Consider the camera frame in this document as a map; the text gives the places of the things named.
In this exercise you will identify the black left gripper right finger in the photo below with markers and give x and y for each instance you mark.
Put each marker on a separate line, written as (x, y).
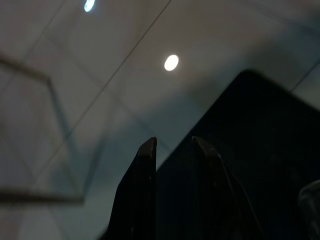
(210, 195)

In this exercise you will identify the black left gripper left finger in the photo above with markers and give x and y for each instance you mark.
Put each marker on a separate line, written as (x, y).
(140, 190)

